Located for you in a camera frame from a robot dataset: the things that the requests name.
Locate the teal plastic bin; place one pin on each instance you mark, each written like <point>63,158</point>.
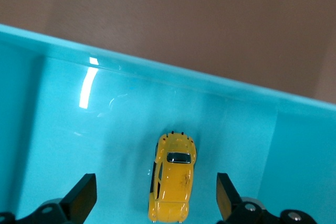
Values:
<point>78,129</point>

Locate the yellow beetle toy car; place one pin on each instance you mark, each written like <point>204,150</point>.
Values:
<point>173,182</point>

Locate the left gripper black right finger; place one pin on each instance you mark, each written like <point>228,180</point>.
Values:
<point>227,197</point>

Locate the brown table cover sheet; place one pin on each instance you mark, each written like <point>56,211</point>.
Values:
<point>183,11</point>

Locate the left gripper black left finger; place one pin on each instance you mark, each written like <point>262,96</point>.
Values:
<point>81,197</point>

